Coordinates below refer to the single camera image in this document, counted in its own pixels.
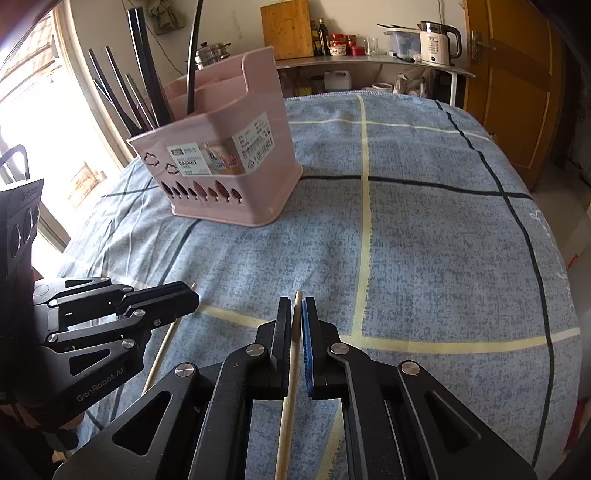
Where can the blue plaid blanket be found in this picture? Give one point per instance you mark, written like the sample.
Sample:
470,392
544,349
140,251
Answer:
438,254

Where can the white electric kettle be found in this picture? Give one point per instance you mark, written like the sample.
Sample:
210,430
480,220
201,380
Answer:
436,46

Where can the steel steamer pot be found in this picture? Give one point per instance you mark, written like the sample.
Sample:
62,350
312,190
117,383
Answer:
212,53

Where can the pink utensil basket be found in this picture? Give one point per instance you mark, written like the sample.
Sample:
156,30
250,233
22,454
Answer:
258,138

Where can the metal kitchen shelf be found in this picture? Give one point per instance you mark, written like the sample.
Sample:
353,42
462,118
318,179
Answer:
369,61

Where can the plastic food bags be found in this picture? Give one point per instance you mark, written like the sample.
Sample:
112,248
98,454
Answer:
413,81

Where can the white framed glass door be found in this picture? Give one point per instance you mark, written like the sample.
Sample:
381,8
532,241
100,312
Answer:
74,55

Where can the water filter pitcher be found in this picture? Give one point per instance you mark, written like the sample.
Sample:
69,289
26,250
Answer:
401,44

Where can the clear glass cup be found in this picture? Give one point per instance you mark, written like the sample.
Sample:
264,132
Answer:
371,46

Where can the bamboo cutting board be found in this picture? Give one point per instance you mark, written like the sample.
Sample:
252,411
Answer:
286,30

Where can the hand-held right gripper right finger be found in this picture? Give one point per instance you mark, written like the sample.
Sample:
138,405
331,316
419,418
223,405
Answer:
305,350

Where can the printed white enamel bowl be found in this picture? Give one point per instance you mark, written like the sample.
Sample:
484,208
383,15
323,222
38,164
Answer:
338,48

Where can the dark sauce bottle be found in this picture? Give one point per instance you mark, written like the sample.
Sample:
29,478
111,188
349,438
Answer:
322,39

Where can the red lid jar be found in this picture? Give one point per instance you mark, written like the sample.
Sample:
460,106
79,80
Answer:
336,38
352,39

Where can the light wooden chopstick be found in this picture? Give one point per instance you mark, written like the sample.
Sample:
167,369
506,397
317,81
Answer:
161,355
285,438

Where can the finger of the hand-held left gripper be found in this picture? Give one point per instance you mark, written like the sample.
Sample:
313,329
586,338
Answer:
161,295
166,316

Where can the hanging grey cloth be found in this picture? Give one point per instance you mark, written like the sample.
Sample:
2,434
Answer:
161,18

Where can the brown wooden door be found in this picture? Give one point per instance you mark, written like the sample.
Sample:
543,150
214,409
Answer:
512,92

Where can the black alloy chopstick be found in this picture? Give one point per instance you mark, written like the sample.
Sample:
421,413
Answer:
190,78

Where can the white ceramic mug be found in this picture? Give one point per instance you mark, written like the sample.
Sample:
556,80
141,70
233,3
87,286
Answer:
382,86

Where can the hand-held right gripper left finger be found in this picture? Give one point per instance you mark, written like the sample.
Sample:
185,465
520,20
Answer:
287,350

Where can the oil bottle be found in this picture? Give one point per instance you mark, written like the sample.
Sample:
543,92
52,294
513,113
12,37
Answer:
314,41

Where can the bundle of black chopsticks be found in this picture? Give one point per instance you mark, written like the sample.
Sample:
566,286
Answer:
147,69

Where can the small red can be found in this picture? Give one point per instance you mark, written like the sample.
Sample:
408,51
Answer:
356,50

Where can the white plastic jug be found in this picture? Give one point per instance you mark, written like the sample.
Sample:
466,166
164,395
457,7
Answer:
337,81

